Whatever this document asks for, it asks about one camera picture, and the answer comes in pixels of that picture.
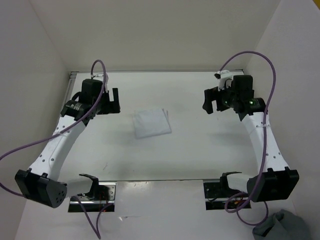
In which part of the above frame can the grey cloth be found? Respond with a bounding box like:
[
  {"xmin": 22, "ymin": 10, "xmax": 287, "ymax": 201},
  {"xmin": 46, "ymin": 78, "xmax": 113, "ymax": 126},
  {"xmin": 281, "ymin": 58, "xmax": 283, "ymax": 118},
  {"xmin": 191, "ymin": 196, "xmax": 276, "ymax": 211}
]
[{"xmin": 252, "ymin": 209, "xmax": 312, "ymax": 240}]

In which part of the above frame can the base mounting plate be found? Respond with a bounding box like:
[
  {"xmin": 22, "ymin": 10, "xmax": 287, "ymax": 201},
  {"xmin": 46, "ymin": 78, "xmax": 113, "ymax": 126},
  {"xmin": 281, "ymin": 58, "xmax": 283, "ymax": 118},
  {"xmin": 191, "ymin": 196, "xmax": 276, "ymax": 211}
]
[
  {"xmin": 203, "ymin": 178, "xmax": 248, "ymax": 211},
  {"xmin": 77, "ymin": 181, "xmax": 117, "ymax": 213}
]

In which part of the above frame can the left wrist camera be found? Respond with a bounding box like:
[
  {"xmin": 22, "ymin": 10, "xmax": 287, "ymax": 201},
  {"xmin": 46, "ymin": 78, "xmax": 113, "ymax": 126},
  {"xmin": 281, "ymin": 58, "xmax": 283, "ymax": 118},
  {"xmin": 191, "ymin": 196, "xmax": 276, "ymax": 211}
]
[{"xmin": 90, "ymin": 73, "xmax": 109, "ymax": 93}]

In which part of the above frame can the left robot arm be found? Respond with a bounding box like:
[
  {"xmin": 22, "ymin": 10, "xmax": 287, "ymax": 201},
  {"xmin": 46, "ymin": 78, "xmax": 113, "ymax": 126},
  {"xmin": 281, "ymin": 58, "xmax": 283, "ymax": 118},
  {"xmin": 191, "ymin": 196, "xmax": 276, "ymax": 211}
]
[{"xmin": 14, "ymin": 79, "xmax": 121, "ymax": 208}]

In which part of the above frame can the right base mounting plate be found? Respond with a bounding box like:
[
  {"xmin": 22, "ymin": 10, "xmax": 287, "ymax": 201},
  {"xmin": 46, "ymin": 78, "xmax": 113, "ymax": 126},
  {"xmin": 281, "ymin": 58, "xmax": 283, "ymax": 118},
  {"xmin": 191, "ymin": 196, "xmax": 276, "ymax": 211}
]
[{"xmin": 203, "ymin": 178, "xmax": 248, "ymax": 211}]

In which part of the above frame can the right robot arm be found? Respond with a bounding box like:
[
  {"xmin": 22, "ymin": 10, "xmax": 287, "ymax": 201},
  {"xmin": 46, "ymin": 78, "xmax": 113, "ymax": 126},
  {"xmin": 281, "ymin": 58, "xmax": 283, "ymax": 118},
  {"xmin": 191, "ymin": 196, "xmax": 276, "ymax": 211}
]
[{"xmin": 202, "ymin": 70, "xmax": 300, "ymax": 203}]

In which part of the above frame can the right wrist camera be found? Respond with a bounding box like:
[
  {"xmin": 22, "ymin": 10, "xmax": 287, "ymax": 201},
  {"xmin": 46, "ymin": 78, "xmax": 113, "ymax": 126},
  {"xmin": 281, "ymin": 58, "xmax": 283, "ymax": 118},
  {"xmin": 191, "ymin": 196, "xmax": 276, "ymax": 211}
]
[{"xmin": 214, "ymin": 70, "xmax": 236, "ymax": 91}]

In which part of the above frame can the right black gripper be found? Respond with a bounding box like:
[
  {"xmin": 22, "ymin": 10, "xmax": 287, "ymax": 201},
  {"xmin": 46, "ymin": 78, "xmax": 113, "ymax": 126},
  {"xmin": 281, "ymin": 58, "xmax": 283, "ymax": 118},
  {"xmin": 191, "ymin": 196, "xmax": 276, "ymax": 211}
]
[{"xmin": 202, "ymin": 81, "xmax": 238, "ymax": 114}]

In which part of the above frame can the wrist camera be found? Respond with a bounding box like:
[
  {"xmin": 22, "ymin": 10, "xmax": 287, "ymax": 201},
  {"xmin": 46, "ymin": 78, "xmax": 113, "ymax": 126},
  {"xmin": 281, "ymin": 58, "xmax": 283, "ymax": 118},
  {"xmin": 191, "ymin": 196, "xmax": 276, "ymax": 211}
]
[
  {"xmin": 90, "ymin": 73, "xmax": 109, "ymax": 93},
  {"xmin": 214, "ymin": 70, "xmax": 236, "ymax": 91}
]

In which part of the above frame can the white skirt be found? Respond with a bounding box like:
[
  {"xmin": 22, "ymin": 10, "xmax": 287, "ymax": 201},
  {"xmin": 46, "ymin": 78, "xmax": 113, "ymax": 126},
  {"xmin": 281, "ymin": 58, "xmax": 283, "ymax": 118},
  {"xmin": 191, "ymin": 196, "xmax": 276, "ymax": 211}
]
[{"xmin": 132, "ymin": 108, "xmax": 172, "ymax": 139}]

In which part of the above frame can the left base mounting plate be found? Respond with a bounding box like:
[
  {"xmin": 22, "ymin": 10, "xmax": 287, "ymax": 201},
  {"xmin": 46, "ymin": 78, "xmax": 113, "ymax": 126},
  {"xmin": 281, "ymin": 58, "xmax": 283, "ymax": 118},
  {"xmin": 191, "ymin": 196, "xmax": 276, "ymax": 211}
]
[{"xmin": 77, "ymin": 181, "xmax": 117, "ymax": 213}]

